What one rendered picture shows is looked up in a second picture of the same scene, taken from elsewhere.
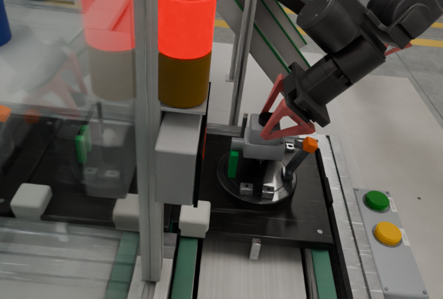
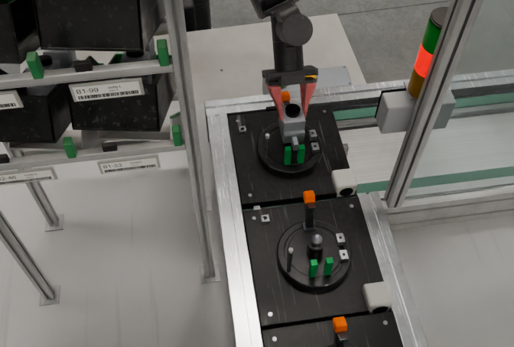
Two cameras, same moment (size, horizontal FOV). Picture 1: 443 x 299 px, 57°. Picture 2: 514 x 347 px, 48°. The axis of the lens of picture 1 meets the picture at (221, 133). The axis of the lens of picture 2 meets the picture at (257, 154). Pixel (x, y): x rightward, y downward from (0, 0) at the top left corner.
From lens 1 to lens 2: 108 cm
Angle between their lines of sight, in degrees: 64
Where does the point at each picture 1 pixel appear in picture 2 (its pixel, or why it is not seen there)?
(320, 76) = (300, 54)
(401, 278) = (339, 76)
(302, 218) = (316, 121)
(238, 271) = (354, 165)
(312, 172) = (265, 115)
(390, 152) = not seen: hidden behind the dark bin
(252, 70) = (29, 202)
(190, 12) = not seen: hidden behind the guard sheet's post
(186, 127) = not seen: hidden behind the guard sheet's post
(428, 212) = (235, 66)
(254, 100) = (102, 192)
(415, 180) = (200, 69)
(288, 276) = (346, 138)
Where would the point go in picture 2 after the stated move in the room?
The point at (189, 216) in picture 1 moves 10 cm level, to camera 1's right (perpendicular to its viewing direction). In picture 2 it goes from (352, 179) to (342, 141)
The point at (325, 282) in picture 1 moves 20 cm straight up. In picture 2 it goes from (353, 113) to (367, 50)
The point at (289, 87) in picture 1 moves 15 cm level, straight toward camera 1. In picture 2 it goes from (300, 78) to (378, 82)
